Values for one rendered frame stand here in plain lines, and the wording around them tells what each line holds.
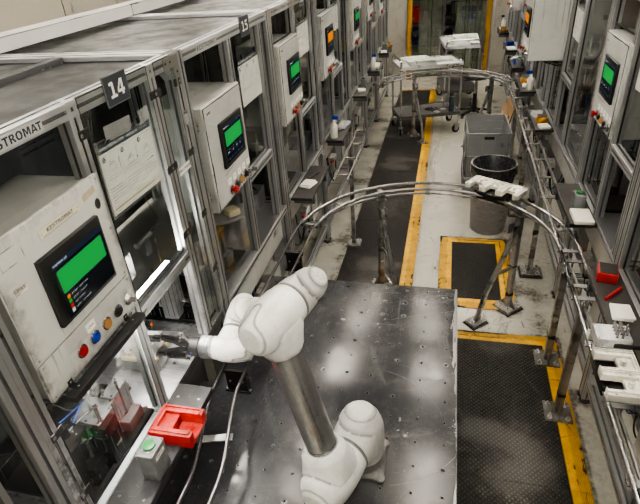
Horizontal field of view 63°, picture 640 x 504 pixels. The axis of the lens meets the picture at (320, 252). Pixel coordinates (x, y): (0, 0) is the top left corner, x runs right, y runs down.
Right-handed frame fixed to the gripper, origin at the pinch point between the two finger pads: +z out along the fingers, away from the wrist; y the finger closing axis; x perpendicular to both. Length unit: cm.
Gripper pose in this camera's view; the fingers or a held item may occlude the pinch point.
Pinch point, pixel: (155, 343)
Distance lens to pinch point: 220.6
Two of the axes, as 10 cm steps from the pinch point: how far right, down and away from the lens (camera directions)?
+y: -1.2, -8.5, -5.0
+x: -2.2, 5.2, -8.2
